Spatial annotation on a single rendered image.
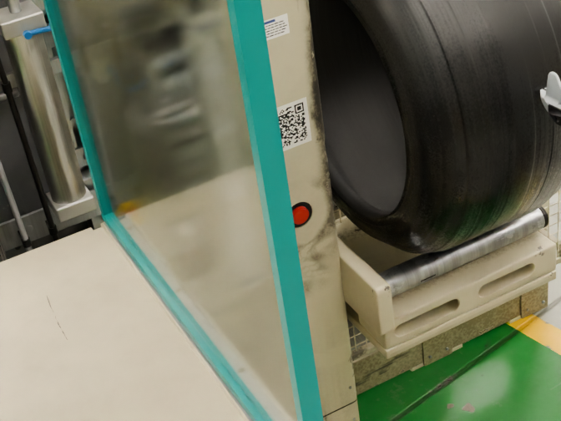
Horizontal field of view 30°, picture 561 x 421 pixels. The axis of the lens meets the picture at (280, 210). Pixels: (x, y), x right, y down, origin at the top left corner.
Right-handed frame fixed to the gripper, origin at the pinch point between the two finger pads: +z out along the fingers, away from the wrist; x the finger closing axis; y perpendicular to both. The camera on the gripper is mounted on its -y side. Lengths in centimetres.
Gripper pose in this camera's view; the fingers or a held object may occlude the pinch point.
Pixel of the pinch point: (548, 97)
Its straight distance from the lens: 154.7
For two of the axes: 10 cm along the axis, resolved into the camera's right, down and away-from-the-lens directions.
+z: -4.5, -3.5, 8.2
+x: -8.8, 3.5, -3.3
